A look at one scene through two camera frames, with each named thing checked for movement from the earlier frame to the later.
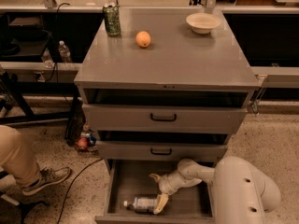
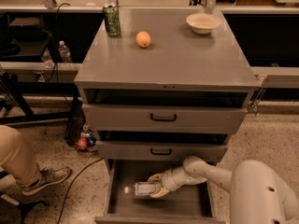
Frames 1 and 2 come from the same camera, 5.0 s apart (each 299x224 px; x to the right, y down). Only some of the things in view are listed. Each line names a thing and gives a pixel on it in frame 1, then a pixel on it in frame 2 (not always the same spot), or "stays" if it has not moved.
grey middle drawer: [162, 149] stays
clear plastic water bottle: [143, 205] → [139, 189]
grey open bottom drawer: [132, 178] stays
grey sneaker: [49, 176] stays
